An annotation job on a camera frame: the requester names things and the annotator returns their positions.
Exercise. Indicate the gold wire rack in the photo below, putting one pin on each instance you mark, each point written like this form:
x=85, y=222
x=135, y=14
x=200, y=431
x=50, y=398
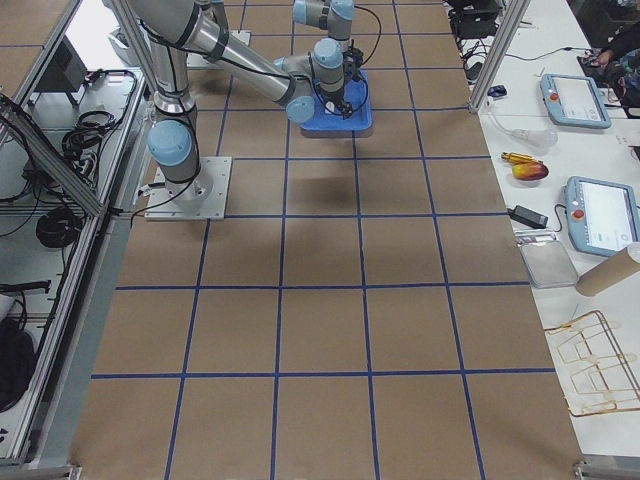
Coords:
x=596, y=375

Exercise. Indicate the blue plastic tray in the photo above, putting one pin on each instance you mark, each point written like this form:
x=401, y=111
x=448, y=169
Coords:
x=327, y=122

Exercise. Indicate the grey metal tin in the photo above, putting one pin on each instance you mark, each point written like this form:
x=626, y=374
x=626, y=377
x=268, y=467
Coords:
x=548, y=265

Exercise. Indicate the brass cylinder tool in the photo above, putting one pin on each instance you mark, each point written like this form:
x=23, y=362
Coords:
x=518, y=158

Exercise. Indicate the teach pendant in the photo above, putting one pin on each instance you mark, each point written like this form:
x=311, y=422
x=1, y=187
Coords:
x=602, y=216
x=574, y=101

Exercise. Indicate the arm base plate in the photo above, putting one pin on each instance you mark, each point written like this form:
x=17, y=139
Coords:
x=206, y=198

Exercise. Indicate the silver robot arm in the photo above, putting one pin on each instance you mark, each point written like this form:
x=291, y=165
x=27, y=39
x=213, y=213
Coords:
x=297, y=83
x=334, y=59

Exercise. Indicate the far teach pendant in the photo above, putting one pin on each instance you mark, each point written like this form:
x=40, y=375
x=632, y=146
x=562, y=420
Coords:
x=574, y=101

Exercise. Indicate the red yellow mango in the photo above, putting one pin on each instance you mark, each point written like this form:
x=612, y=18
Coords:
x=530, y=171

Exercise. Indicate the cardboard tube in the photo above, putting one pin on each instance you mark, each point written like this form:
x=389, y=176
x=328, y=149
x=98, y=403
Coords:
x=611, y=271

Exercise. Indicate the near teach pendant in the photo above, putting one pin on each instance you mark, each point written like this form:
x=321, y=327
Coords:
x=602, y=216

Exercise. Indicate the black power adapter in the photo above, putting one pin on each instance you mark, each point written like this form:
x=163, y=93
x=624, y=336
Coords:
x=527, y=217

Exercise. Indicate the aluminium frame post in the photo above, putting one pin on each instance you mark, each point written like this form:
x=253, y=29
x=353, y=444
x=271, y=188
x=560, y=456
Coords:
x=506, y=31

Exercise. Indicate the small blue device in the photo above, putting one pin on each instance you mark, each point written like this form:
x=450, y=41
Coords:
x=497, y=91

